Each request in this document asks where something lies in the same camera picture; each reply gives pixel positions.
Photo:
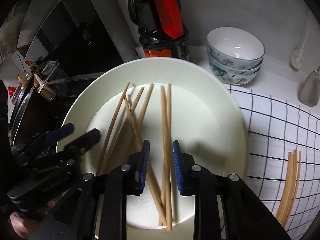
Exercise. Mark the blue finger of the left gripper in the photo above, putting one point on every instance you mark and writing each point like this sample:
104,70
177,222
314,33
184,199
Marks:
61,133
83,143

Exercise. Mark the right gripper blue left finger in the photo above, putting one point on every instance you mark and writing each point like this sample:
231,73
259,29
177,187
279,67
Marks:
142,166

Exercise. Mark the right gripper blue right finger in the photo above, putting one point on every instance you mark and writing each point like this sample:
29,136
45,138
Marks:
178,165

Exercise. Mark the wooden chopstick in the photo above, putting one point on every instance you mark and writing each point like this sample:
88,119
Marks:
294,187
293,173
286,203
149,180
286,190
118,137
166,182
168,102
109,131
143,109

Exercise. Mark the large cream round basin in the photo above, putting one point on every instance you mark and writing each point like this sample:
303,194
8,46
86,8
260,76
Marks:
205,119

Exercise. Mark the left human hand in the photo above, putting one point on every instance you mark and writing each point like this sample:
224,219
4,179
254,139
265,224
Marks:
23,227

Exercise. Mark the black frying pan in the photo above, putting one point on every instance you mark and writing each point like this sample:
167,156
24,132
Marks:
19,109

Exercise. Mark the white black checkered cloth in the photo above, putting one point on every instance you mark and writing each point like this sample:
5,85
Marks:
275,128

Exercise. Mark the bottom floral ceramic bowl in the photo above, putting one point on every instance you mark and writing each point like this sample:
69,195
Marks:
233,76

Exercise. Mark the floral ceramic bowl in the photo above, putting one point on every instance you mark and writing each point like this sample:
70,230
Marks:
235,44
233,76
228,66

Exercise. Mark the middle floral ceramic bowl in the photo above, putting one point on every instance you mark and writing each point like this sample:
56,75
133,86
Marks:
228,66

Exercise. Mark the stainless range hood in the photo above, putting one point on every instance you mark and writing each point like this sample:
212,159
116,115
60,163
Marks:
54,22

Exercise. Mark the top floral ceramic bowl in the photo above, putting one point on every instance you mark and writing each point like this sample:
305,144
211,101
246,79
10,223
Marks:
235,44

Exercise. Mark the metal spatula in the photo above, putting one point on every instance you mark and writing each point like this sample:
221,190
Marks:
309,94

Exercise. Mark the soy sauce bottle red handle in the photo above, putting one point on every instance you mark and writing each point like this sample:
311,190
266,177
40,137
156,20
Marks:
162,32

